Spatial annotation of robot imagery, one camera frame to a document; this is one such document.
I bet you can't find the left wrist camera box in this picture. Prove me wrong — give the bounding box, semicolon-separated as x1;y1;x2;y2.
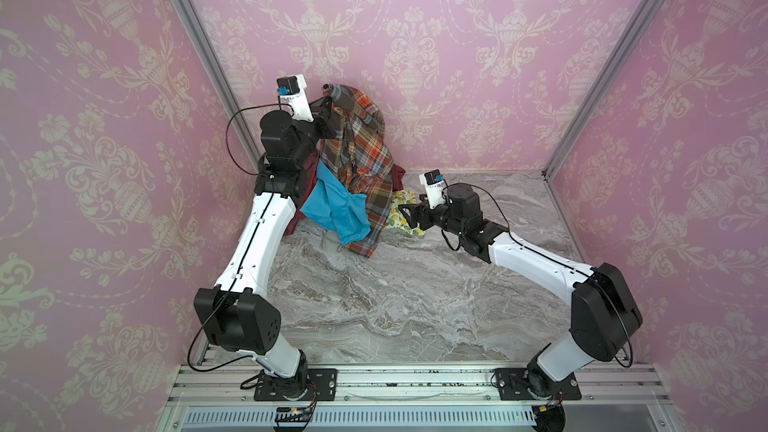
276;74;314;122

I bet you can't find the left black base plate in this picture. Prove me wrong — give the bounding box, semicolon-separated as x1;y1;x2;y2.
253;369;338;402

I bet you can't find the lemon print cloth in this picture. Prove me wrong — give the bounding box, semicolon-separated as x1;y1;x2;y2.
385;190;425;237

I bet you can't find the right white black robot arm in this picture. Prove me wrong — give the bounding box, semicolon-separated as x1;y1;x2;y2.
398;171;643;400

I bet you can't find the red plaid cloth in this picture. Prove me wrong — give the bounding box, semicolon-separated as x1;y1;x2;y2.
322;84;394;258

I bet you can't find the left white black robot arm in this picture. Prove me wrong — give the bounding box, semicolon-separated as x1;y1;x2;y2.
193;98;338;401

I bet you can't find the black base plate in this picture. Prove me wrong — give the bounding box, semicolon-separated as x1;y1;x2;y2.
253;369;338;402
490;368;582;402

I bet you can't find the aluminium corner post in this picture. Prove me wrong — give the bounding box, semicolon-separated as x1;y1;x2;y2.
171;0;260;174
542;0;696;181

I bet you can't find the maroon cloth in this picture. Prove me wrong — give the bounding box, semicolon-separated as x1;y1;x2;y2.
284;153;406;236

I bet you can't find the teal blue cloth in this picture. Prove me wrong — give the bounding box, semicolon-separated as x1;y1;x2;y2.
300;162;371;245

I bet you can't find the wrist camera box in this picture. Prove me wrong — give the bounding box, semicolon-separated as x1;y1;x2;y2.
420;169;447;209
276;74;314;122

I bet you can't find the aluminium front rail frame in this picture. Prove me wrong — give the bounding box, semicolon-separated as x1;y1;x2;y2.
156;362;685;431

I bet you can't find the right aluminium corner post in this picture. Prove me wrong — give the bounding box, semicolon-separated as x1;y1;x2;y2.
542;0;696;181

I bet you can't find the small electronics board with wires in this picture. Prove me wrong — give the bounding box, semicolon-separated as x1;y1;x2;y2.
273;406;316;432

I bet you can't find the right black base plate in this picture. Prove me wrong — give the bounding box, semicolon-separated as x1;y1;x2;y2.
490;368;582;402

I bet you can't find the left aluminium corner post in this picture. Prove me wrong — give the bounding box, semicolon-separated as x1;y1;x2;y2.
171;0;260;174

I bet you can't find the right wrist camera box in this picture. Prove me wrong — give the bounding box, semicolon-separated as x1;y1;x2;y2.
420;169;447;209

